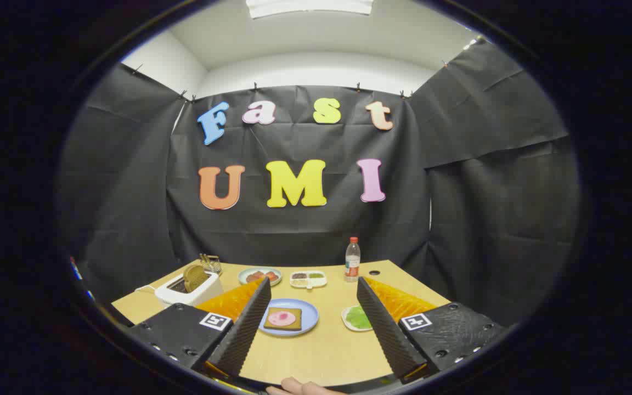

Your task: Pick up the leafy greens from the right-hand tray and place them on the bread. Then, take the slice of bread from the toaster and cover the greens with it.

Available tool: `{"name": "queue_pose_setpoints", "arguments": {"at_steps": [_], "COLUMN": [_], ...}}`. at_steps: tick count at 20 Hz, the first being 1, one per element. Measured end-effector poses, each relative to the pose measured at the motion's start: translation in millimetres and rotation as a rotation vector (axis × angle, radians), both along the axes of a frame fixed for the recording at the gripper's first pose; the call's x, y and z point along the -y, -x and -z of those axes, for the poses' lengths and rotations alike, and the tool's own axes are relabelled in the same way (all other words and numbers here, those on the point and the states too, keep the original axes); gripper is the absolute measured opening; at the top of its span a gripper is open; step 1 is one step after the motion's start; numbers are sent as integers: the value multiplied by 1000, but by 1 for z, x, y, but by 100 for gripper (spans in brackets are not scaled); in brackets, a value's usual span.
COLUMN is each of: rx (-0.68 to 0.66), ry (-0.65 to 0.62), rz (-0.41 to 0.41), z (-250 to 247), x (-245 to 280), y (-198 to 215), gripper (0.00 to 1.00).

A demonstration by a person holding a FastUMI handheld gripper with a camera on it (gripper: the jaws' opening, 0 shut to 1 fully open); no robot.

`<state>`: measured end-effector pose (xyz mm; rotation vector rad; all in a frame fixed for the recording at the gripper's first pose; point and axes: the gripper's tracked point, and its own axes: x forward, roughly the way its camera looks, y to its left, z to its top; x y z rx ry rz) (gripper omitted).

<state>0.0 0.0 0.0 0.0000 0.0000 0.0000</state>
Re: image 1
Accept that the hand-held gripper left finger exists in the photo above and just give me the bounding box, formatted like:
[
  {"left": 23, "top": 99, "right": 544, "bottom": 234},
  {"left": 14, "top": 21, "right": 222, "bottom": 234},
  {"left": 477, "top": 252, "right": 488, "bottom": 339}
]
[{"left": 127, "top": 277, "right": 273, "bottom": 379}]

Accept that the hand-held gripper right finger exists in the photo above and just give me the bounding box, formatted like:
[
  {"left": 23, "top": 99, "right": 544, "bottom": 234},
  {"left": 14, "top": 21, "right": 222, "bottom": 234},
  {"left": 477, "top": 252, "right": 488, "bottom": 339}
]
[{"left": 357, "top": 276, "right": 509, "bottom": 382}]

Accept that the green lettuce leaf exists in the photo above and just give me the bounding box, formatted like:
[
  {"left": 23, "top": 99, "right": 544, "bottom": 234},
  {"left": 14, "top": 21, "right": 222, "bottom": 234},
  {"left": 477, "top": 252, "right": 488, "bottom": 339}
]
[{"left": 345, "top": 306, "right": 373, "bottom": 330}]

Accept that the brown toasted bread slice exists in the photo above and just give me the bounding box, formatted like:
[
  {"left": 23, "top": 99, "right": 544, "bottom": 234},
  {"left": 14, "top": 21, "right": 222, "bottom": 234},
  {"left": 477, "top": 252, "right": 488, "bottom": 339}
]
[{"left": 183, "top": 264, "right": 211, "bottom": 292}]

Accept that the square brown toast slice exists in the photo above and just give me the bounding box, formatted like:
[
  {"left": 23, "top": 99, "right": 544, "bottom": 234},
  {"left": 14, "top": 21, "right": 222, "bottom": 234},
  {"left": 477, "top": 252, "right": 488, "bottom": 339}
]
[{"left": 264, "top": 307, "right": 302, "bottom": 331}]

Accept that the white square plate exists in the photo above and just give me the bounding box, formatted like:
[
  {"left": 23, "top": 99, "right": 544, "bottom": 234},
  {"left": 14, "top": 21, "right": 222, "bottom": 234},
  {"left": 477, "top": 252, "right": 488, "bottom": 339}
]
[{"left": 341, "top": 305, "right": 374, "bottom": 332}]

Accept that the pale green round plate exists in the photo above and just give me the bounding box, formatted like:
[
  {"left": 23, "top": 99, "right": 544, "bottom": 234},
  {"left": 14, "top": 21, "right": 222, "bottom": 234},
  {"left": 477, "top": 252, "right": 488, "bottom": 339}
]
[{"left": 238, "top": 267, "right": 283, "bottom": 287}]

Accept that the white toaster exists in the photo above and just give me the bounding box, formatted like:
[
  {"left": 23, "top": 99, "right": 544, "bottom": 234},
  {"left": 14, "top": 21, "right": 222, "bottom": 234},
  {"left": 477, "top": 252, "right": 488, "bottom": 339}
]
[{"left": 154, "top": 269, "right": 223, "bottom": 308}]

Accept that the blue round plate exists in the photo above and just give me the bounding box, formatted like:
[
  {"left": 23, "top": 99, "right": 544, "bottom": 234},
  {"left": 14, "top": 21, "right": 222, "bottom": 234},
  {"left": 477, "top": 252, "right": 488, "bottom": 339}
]
[{"left": 258, "top": 298, "right": 319, "bottom": 336}]

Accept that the clear red-capped water bottle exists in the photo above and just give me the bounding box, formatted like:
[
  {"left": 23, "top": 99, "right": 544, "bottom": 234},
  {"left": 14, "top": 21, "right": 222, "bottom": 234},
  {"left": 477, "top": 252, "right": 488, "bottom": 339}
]
[{"left": 345, "top": 237, "right": 361, "bottom": 283}]

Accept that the white divided seasoning tray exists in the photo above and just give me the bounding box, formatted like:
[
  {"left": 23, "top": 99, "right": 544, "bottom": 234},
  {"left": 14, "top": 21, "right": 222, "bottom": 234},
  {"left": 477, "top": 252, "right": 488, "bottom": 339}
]
[{"left": 290, "top": 270, "right": 328, "bottom": 289}]

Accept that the black backdrop cloth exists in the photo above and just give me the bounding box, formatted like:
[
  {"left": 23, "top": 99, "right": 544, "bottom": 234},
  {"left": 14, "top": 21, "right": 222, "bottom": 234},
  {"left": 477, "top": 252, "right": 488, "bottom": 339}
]
[{"left": 58, "top": 38, "right": 580, "bottom": 330}]

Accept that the white ceiling light panel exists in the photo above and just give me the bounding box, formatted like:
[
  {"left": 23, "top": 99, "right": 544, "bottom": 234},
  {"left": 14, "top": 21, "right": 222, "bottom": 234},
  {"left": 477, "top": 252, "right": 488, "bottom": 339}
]
[{"left": 246, "top": 0, "right": 374, "bottom": 19}]

